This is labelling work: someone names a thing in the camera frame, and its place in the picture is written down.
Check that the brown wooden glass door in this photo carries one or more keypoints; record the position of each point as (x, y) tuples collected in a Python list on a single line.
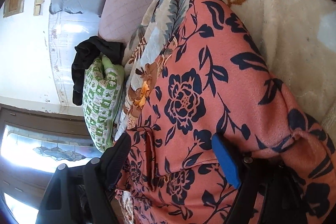
[(33, 145)]

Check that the orange black floral garment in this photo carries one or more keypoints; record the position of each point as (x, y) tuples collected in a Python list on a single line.
[(211, 79)]

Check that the black garment on pillow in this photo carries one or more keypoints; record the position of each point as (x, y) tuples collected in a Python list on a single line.
[(86, 52)]

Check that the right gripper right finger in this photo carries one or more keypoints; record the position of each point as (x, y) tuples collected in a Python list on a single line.
[(282, 199)]

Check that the green white checkered pillow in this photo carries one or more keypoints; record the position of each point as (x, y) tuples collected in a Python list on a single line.
[(102, 96)]

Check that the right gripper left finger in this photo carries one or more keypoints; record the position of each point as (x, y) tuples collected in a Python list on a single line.
[(80, 194)]

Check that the leaf pattern fleece blanket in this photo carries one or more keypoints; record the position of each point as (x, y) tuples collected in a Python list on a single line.
[(296, 39)]

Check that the beige wall switch right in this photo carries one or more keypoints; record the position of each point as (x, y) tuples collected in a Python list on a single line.
[(37, 10)]

